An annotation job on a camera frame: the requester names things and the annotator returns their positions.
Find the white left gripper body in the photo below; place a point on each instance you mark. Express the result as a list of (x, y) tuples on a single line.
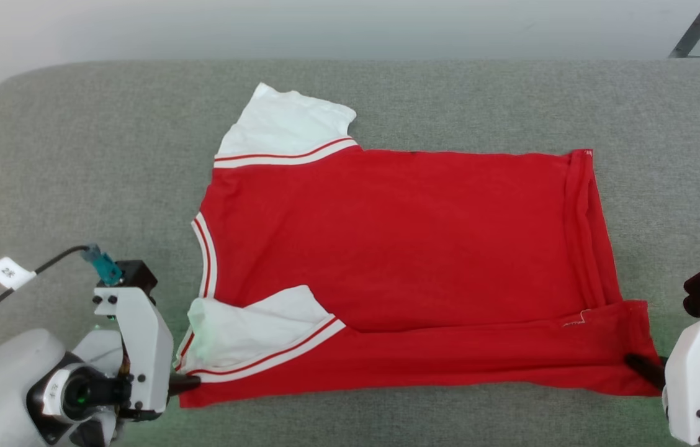
[(145, 354)]

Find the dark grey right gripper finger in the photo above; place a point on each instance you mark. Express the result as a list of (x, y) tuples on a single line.
[(648, 369)]

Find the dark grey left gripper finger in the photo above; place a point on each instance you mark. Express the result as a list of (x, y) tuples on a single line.
[(183, 385)]

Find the red white short-sleeve shirt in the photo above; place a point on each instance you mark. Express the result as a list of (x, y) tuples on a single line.
[(399, 248)]

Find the grey fabric sofa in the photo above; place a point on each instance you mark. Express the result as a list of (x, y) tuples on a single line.
[(77, 155)]

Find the dark slanted metal bar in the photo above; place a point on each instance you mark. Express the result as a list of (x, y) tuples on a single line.
[(697, 28)]

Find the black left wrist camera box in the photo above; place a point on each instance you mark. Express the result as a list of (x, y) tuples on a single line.
[(138, 278)]

